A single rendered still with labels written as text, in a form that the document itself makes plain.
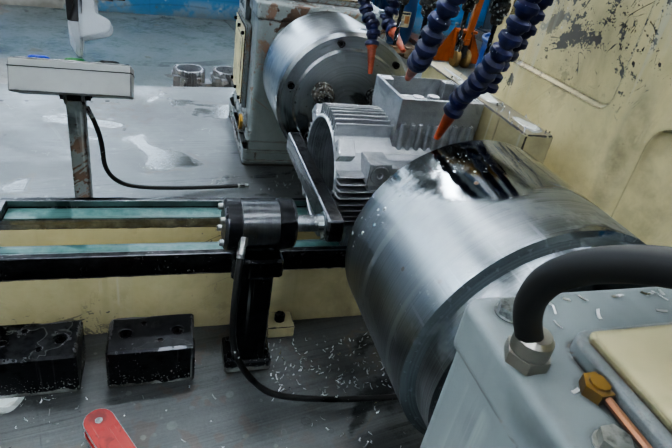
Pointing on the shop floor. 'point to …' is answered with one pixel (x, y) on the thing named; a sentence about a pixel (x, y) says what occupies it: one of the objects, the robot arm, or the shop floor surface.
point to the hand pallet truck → (468, 53)
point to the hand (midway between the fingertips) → (74, 48)
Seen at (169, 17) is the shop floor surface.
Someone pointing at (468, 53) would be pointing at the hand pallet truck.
